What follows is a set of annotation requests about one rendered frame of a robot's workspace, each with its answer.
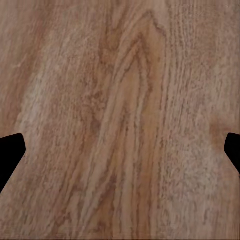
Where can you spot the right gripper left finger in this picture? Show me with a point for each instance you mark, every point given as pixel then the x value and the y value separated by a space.
pixel 12 149

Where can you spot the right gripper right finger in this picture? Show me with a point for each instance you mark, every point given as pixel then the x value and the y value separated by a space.
pixel 232 149

